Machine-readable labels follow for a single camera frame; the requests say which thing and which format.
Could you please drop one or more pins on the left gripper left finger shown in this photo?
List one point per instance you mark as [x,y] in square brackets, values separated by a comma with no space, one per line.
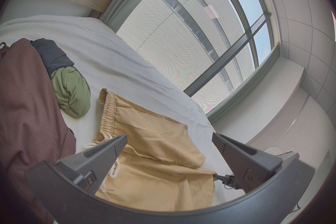
[99,162]

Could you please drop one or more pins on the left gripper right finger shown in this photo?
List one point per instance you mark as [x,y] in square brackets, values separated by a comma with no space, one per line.
[244,162]

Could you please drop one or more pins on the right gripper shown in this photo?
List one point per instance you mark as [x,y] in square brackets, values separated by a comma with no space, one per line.
[231,182]

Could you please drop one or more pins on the tan shorts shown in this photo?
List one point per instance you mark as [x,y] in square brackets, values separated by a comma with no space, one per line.
[157,144]

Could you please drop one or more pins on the bed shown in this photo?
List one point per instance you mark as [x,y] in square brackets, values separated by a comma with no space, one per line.
[118,60]

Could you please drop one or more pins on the green garment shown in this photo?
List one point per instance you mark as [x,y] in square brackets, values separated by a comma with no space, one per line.
[72,91]

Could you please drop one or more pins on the brown shorts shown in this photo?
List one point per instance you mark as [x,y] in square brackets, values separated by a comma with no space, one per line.
[28,102]

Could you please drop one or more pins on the black garment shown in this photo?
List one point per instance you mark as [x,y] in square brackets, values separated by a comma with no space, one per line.
[51,52]

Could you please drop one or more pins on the window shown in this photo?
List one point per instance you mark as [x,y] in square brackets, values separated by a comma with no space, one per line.
[183,34]

